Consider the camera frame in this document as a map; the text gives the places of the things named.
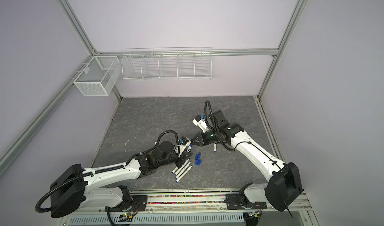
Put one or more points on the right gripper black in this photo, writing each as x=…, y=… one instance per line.
x=201, y=137

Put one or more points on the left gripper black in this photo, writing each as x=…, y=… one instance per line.
x=180, y=156

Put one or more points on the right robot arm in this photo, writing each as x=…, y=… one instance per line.
x=283, y=179

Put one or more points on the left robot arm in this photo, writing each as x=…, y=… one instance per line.
x=79, y=188

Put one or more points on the white mesh box basket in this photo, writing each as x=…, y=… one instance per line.
x=99, y=76

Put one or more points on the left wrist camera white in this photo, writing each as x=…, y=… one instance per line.
x=184, y=143

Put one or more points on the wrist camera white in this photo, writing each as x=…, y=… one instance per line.
x=184, y=143
x=201, y=123

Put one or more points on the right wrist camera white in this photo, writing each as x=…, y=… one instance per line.
x=201, y=123

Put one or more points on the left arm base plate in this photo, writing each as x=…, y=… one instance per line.
x=138, y=203

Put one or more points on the white vented cable duct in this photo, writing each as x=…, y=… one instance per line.
x=157, y=219

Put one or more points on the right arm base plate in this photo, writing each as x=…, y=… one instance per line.
x=239, y=202

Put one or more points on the white wire shelf basket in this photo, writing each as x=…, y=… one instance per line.
x=167, y=63

